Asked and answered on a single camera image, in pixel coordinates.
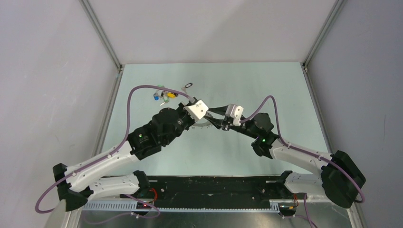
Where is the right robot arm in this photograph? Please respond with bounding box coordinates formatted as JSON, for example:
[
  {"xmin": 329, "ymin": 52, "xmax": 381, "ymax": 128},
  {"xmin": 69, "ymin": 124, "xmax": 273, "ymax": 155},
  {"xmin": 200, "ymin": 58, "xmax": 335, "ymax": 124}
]
[{"xmin": 204, "ymin": 113, "xmax": 366, "ymax": 209}]

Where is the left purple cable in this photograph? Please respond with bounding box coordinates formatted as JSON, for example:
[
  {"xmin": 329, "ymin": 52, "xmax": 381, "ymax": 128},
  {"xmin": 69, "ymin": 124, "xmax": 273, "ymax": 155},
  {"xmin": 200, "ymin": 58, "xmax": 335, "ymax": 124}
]
[{"xmin": 34, "ymin": 85, "xmax": 197, "ymax": 214}]

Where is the left aluminium frame post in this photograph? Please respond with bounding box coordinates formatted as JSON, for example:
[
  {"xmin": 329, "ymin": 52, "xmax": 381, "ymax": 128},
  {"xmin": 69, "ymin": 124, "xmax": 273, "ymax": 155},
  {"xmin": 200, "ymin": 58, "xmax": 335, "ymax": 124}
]
[{"xmin": 79, "ymin": 0, "xmax": 123, "ymax": 72}]

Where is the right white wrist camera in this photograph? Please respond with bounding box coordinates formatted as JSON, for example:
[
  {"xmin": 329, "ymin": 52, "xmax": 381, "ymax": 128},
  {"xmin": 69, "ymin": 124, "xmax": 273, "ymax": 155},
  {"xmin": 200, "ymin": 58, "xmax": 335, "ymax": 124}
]
[{"xmin": 225, "ymin": 104, "xmax": 244, "ymax": 126}]

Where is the right aluminium frame post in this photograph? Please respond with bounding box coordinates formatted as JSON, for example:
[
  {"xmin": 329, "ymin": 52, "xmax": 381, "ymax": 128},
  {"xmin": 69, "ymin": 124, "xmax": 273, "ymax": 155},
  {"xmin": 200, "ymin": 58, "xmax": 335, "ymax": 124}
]
[{"xmin": 302, "ymin": 0, "xmax": 347, "ymax": 69}]

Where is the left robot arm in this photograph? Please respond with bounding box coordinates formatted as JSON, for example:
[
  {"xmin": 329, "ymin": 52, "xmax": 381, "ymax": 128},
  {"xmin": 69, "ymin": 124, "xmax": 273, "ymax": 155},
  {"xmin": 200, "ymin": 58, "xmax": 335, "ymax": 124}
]
[{"xmin": 53, "ymin": 100, "xmax": 208, "ymax": 211}]

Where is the large steel ring disc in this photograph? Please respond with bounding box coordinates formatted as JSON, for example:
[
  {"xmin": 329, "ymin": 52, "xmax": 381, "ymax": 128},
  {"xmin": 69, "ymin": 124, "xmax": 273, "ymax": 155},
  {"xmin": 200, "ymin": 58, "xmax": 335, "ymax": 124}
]
[{"xmin": 191, "ymin": 113, "xmax": 215, "ymax": 129}]

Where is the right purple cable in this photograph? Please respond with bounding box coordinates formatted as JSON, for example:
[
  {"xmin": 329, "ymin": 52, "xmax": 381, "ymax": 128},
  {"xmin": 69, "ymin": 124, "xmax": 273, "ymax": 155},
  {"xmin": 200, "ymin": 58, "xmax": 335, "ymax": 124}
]
[{"xmin": 240, "ymin": 95, "xmax": 366, "ymax": 204}]

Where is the aluminium frame post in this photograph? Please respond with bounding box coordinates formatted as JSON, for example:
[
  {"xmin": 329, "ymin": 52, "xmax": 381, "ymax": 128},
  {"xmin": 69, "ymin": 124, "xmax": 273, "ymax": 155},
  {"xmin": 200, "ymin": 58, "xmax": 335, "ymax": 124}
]
[
  {"xmin": 79, "ymin": 0, "xmax": 123, "ymax": 72},
  {"xmin": 302, "ymin": 0, "xmax": 347, "ymax": 69}
]

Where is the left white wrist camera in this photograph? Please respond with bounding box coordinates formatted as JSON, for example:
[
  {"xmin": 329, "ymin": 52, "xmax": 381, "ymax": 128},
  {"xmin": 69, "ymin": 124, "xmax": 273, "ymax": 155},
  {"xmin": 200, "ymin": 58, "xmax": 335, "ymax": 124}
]
[{"xmin": 184, "ymin": 100, "xmax": 209, "ymax": 122}]

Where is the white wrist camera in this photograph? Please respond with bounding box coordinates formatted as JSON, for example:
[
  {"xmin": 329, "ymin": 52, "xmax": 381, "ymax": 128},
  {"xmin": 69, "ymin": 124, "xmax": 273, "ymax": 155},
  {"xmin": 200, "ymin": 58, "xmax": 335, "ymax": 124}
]
[
  {"xmin": 184, "ymin": 100, "xmax": 209, "ymax": 122},
  {"xmin": 225, "ymin": 104, "xmax": 244, "ymax": 126}
]

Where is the grey slotted cable duct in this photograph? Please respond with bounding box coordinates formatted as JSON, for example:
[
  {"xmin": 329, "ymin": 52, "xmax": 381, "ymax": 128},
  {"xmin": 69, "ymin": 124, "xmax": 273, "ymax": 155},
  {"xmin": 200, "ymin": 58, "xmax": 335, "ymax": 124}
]
[{"xmin": 81, "ymin": 200, "xmax": 279, "ymax": 213}]

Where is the purple cable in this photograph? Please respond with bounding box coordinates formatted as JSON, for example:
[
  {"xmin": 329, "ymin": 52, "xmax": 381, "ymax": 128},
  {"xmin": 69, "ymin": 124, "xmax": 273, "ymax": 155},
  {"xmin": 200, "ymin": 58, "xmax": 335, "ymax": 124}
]
[
  {"xmin": 34, "ymin": 85, "xmax": 197, "ymax": 214},
  {"xmin": 240, "ymin": 95, "xmax": 366, "ymax": 204}
]

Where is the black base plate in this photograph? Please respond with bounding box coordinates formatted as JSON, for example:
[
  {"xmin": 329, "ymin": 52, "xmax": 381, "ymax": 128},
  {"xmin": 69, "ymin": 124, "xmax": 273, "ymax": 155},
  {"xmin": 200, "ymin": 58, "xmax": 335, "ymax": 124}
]
[{"xmin": 133, "ymin": 176, "xmax": 304, "ymax": 209}]

